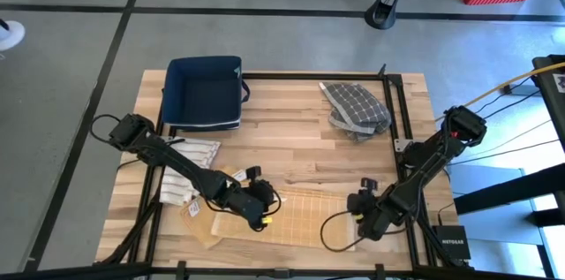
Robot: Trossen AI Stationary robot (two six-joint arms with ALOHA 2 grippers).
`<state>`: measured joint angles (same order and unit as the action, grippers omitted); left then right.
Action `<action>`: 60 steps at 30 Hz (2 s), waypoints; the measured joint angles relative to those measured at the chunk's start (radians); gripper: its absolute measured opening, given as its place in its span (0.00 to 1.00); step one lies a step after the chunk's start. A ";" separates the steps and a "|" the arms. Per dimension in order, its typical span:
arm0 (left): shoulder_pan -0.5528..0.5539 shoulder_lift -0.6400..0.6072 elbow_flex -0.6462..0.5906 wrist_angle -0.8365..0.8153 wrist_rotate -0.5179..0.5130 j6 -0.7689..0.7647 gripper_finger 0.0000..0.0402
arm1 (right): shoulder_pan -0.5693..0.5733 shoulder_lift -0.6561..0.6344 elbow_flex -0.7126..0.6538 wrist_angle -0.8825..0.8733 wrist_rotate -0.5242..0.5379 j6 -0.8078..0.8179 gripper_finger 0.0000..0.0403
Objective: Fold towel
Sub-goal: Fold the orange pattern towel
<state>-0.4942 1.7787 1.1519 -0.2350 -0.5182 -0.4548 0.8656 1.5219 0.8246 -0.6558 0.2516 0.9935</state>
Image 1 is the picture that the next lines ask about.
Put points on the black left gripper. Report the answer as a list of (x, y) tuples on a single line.
[(251, 205)]

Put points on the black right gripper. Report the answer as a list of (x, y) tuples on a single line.
[(368, 216)]

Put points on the orange towel with white grid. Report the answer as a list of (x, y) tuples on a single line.
[(304, 218)]

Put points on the plain orange waffle towel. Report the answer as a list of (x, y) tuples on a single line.
[(201, 227)]

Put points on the white paper tag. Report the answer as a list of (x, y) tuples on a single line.
[(240, 175), (194, 208)]

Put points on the white towel with pink stripes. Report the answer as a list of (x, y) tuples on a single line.
[(198, 152)]

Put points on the grey checked towel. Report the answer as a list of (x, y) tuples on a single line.
[(357, 110)]

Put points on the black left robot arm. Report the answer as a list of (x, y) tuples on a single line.
[(176, 165)]

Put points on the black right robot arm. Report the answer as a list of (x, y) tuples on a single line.
[(432, 161)]

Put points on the navy fabric bin white stripes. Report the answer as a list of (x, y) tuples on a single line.
[(198, 94)]

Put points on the black furniture beam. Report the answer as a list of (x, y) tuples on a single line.
[(507, 191)]

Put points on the black rig crossbar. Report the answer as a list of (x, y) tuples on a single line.
[(66, 271)]

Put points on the black cart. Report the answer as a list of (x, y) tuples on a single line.
[(552, 94)]

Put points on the white round floor object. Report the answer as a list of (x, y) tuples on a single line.
[(13, 35)]

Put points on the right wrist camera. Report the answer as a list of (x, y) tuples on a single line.
[(369, 184)]

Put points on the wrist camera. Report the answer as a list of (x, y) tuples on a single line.
[(369, 184), (253, 172)]

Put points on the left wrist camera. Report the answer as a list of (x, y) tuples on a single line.
[(253, 172)]

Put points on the silver mounting bracket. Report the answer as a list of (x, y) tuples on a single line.
[(167, 139), (401, 145)]

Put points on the black network switch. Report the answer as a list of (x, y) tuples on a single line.
[(450, 242)]

